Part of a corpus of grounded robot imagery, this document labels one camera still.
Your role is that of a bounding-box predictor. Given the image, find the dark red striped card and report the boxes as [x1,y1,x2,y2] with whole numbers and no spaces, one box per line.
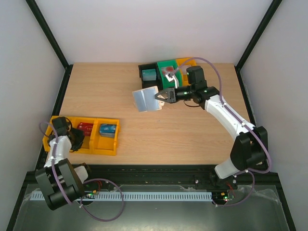
[77,122,93,136]

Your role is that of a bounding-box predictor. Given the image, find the cream leather card holder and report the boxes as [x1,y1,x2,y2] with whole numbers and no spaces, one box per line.
[132,86,165,112]

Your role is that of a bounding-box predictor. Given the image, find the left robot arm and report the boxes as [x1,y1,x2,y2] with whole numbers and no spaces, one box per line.
[35,116,89,210]

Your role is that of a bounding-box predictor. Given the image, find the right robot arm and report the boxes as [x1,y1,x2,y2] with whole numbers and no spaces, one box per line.
[155,66,271,189]

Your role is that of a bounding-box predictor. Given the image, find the yellow bin with red cards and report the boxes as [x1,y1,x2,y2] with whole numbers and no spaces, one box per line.
[50,116,95,154]

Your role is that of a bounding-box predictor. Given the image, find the yellow bin with blue cards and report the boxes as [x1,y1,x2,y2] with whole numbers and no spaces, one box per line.
[90,118,120,156]

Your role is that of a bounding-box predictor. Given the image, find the blue VIP card stack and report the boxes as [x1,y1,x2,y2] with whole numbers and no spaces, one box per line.
[99,124,117,138]

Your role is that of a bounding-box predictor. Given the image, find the green bin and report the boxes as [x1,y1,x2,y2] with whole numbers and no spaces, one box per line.
[156,59,183,90]

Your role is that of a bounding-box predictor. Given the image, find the black bin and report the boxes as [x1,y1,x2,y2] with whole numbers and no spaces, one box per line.
[138,63,163,90]

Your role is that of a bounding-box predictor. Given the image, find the yellow bin at back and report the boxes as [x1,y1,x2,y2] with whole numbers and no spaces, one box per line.
[176,57,197,86]

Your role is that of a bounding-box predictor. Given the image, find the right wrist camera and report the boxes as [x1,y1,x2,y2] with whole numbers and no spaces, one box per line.
[165,73,180,89]

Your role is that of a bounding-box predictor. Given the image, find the light blue cable duct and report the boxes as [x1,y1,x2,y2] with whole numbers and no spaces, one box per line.
[31,191,214,202]

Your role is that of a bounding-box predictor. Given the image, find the black frame post left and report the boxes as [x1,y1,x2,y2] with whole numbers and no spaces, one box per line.
[25,0,73,73]

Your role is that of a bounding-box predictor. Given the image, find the black frame post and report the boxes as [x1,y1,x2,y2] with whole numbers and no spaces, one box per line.
[235,0,282,73]
[25,0,73,73]

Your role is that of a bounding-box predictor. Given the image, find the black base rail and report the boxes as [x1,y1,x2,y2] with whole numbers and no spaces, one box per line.
[25,164,282,191]

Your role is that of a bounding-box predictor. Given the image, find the black frame post right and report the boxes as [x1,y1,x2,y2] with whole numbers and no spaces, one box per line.
[235,0,282,73]

